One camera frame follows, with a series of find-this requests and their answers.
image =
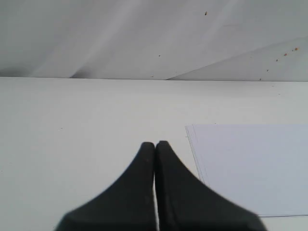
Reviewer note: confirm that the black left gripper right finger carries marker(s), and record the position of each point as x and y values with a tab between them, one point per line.
186	204

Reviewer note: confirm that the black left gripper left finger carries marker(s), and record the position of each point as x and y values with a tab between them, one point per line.
127	205

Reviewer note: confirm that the white paper sheet stack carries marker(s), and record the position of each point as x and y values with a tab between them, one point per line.
263	168

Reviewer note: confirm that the white backdrop sheet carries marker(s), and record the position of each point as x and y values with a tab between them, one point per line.
240	40

